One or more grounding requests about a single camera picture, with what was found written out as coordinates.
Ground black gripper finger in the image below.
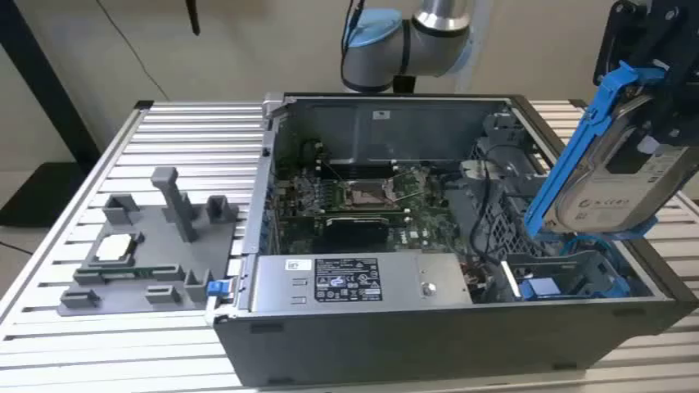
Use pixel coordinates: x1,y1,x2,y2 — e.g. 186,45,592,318
606,61,699,174
594,0,648,88

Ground hard disk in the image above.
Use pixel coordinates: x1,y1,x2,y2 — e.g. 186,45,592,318
522,60,690,243

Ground disk bay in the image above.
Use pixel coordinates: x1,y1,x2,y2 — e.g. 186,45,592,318
499,245,638,303

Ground grey perforated drive cage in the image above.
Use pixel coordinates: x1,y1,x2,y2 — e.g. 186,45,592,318
462,110,552,263

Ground green motherboard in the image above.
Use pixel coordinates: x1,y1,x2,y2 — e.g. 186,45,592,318
272,162,472,255

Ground black RAM sticks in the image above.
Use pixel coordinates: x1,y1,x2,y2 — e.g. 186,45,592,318
320,160,407,179

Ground CPU socket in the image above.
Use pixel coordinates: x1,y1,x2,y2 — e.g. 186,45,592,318
338,178,403,212

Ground black graphics card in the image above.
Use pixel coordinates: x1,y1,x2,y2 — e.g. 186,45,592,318
320,215,392,251

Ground black hanging strip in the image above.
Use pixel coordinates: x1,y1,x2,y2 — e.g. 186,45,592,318
184,0,203,36

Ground black open PC case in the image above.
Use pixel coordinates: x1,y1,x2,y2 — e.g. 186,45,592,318
204,92,699,388

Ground silver power supply unit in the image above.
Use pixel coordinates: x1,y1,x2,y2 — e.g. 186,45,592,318
248,252,474,310

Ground grey parts rack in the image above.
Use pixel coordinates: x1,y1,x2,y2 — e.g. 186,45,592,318
57,166,243,318

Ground green RAM stick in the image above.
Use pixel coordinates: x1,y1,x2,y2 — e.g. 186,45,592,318
80,264,183,282

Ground silver CPU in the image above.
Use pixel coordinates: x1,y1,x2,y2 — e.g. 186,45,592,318
95,234,136,262

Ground black slanted pole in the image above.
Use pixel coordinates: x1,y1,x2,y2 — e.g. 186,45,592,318
0,0,104,165

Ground black flat base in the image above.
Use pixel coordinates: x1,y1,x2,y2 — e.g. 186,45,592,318
0,161,103,228

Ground blue disk wire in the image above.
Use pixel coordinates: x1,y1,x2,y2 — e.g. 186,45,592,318
560,233,608,265

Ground long black internal cable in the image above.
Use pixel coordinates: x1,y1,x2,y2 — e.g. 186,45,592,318
467,142,512,265

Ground blue black arm cable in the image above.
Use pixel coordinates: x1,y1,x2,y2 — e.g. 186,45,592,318
342,0,368,46

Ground thin black wall cable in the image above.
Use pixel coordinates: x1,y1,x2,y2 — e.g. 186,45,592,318
106,0,172,101

